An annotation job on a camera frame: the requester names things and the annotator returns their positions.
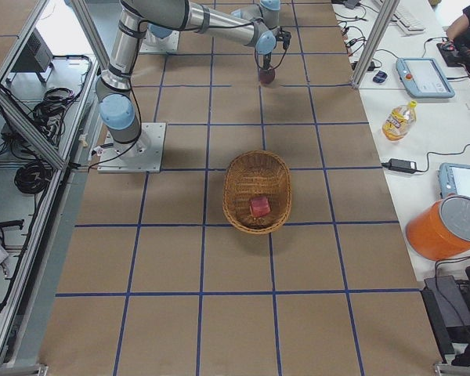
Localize blue computer mouse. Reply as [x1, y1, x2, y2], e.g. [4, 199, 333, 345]
[372, 70, 388, 84]

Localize white keyboard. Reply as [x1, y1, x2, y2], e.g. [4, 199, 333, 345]
[392, 2, 426, 35]

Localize blue teach pendant far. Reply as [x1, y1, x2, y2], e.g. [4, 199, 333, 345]
[396, 58, 455, 99]

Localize yellow juice bottle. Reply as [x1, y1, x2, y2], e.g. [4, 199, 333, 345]
[381, 100, 418, 141]

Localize aluminium frame post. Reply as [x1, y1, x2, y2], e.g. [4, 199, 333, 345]
[351, 0, 400, 89]

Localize brown wicker basket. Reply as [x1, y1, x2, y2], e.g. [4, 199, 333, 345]
[222, 150, 292, 235]

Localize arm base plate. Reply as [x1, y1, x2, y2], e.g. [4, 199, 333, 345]
[139, 31, 180, 54]
[96, 122, 166, 173]

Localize blue teach pendant near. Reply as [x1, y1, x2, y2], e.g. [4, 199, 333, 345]
[438, 163, 470, 197]

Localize coiled black cables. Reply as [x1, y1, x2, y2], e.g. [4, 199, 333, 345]
[14, 161, 49, 195]

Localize dark red apple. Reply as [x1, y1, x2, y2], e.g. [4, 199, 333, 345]
[258, 67, 276, 85]

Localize blue teach pendant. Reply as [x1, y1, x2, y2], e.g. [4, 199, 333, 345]
[396, 58, 455, 99]
[438, 163, 470, 197]

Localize black power adapter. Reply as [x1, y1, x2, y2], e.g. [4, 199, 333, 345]
[381, 158, 418, 174]

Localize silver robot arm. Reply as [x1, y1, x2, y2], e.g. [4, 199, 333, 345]
[96, 1, 291, 157]

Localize black box on table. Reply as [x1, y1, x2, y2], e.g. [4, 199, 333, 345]
[421, 276, 470, 358]

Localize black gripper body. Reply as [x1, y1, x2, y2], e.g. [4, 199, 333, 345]
[260, 27, 291, 67]

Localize grey control box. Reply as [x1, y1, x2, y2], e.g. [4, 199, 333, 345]
[11, 28, 53, 83]

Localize orange bucket with grey lid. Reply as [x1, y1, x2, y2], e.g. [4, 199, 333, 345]
[405, 195, 470, 261]

